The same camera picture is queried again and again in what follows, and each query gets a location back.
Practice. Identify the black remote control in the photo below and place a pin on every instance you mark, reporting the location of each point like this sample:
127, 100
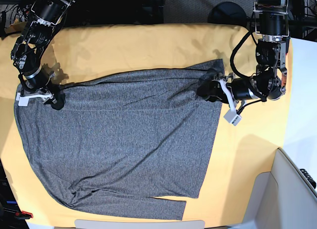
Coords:
309, 178

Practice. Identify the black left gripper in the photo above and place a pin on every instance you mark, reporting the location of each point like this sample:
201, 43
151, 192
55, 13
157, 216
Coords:
207, 92

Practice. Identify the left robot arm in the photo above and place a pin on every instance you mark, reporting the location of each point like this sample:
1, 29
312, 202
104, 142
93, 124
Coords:
270, 78

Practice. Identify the red black clamp left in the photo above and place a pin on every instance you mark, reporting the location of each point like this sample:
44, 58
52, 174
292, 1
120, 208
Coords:
22, 215

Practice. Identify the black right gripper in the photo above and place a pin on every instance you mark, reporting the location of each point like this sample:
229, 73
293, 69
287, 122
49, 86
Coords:
39, 85

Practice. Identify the black round chair base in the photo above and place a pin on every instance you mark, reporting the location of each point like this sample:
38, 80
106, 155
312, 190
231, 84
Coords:
228, 13

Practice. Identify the grey long-sleeve T-shirt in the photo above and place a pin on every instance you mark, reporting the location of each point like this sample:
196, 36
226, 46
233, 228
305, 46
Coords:
123, 144

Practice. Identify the white storage bin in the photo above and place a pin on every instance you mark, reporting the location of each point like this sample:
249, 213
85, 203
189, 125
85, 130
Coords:
282, 198

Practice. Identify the yellow table cloth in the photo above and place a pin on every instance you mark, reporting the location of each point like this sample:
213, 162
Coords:
240, 153

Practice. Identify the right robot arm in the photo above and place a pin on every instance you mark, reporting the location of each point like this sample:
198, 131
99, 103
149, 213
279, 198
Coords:
46, 18

